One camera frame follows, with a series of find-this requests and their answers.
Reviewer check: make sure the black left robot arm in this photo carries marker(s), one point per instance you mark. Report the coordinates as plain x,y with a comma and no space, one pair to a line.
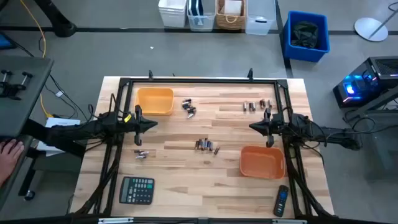
77,130

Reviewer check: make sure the black clamp device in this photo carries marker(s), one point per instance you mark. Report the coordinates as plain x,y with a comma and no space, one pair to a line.
12,90

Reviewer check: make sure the orange plastic bin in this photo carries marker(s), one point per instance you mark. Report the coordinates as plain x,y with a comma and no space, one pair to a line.
262,161

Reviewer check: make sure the black remote control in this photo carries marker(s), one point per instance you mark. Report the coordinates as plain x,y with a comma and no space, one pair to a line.
281,200

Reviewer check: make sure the yellow plastic bin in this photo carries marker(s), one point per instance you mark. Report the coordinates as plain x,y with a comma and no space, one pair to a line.
154,101

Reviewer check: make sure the clear lidded storage bin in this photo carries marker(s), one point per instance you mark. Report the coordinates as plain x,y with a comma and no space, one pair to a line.
260,26

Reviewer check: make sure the wicker basket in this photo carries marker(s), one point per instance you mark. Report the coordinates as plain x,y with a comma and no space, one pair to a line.
230,22

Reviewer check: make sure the black computer with blue light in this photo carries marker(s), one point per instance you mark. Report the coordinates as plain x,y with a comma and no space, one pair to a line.
357,90

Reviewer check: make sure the clear bin with books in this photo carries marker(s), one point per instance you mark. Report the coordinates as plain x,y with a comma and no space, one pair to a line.
200,21

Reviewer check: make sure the blue plastic crate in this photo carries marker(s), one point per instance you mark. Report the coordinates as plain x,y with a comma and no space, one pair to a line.
290,49

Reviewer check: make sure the grey round stand base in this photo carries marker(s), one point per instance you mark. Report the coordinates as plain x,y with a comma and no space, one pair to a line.
370,29

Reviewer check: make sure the white storage bin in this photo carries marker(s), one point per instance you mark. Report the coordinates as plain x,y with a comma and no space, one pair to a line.
172,15

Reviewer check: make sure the black caster wheel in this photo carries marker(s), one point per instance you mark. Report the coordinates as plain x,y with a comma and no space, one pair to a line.
29,195

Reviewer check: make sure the grey side table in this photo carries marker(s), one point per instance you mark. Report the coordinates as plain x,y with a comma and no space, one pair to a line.
25,109

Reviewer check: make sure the person's hand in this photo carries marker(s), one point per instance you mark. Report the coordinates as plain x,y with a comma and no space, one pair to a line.
9,155

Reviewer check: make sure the black desk calculator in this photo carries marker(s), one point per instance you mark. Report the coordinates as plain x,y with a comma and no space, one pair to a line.
136,190

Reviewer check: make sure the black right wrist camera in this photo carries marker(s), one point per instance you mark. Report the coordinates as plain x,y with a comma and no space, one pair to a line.
277,124

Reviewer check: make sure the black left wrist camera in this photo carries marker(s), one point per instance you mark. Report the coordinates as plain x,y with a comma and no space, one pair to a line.
129,122

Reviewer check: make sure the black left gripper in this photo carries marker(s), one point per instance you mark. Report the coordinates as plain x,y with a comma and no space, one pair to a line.
138,137

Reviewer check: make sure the white paper stack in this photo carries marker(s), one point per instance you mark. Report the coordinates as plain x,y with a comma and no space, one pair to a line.
233,7

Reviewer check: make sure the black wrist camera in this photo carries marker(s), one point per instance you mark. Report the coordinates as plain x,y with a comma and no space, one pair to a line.
277,124
129,122

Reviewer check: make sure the black metal table frame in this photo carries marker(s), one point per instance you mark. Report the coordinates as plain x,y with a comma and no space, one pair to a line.
202,81

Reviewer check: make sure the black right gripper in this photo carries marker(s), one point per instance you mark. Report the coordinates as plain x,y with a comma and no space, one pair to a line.
270,140

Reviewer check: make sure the black floor stand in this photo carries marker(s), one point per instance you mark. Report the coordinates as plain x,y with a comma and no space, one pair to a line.
62,28

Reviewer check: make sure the black bag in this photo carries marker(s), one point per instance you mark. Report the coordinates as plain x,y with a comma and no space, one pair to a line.
304,34

